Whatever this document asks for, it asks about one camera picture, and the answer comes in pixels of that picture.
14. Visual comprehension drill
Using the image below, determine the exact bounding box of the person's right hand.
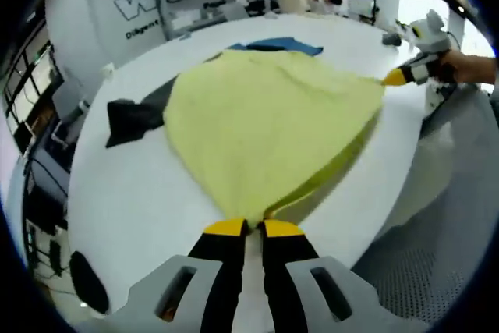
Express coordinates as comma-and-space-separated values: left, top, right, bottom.
436, 50, 463, 84

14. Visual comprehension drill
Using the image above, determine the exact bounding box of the yellow garment with coloured sleeves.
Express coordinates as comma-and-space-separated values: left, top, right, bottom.
105, 36, 387, 231

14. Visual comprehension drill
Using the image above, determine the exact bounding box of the grey mesh office chair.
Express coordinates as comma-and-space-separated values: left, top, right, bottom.
350, 87, 496, 326

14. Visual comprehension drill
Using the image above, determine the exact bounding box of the grey chair back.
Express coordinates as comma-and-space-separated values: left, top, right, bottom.
218, 1, 250, 22

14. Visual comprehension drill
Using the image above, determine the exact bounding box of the black oval object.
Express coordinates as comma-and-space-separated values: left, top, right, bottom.
69, 250, 111, 315

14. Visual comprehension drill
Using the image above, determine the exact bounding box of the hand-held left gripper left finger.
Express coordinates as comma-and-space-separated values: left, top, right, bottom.
128, 218, 250, 333

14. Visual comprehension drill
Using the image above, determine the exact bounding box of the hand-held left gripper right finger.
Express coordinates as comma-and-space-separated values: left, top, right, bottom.
257, 218, 385, 333

